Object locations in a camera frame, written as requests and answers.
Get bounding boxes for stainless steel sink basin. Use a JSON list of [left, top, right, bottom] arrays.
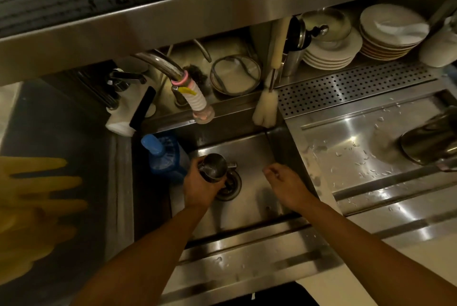
[[169, 126, 312, 243]]

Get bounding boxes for steel drainboard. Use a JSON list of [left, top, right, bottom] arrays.
[[285, 79, 457, 218]]

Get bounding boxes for person's left hand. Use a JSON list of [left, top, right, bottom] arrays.
[[183, 155, 228, 210]]

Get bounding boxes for chrome tap handle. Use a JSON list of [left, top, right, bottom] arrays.
[[106, 68, 148, 110]]

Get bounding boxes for stack of white plates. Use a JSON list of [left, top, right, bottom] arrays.
[[303, 26, 363, 71]]

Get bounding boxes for sink drain strainer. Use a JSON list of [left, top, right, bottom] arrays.
[[214, 168, 243, 202]]

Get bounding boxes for white flexible faucet hose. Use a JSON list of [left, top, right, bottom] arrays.
[[171, 70, 216, 125]]

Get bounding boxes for black scouring pad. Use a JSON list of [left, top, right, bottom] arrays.
[[184, 64, 209, 85]]

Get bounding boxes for person's right forearm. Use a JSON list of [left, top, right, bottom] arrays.
[[296, 191, 457, 306]]

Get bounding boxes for perforated steel drain tray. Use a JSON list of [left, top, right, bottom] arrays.
[[276, 61, 438, 120]]

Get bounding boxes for stainless steel shelf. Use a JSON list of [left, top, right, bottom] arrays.
[[0, 0, 457, 85]]

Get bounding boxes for white bottle with black pump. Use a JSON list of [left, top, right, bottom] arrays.
[[105, 86, 158, 137]]

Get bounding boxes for person's right hand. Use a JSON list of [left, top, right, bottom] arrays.
[[262, 164, 317, 212]]

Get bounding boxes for yellow rubber glove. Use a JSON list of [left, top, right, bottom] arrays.
[[0, 156, 89, 226], [0, 216, 78, 286]]

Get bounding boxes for white bottle brush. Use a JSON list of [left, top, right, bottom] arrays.
[[252, 17, 292, 128]]

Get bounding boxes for round steel mesh strainer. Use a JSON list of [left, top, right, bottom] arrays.
[[209, 55, 262, 97]]

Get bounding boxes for blue plastic bottle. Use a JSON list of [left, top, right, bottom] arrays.
[[141, 133, 190, 184]]

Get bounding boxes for steel cup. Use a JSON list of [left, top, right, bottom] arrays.
[[281, 47, 308, 78]]

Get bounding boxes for large steel pitcher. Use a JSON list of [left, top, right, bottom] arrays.
[[399, 105, 457, 173]]

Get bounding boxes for stack of rimmed saucers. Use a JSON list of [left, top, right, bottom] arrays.
[[358, 4, 430, 62]]

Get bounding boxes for steel faucet spout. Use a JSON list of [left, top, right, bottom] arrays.
[[133, 52, 186, 82]]

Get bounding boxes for small steel milk pitcher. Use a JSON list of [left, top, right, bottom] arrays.
[[198, 153, 238, 183]]

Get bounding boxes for white container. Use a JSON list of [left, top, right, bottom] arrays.
[[418, 11, 457, 69]]

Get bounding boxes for person's left forearm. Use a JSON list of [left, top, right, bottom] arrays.
[[71, 202, 212, 306]]

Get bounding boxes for thin curved steel lever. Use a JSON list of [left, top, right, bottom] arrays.
[[192, 39, 213, 64]]

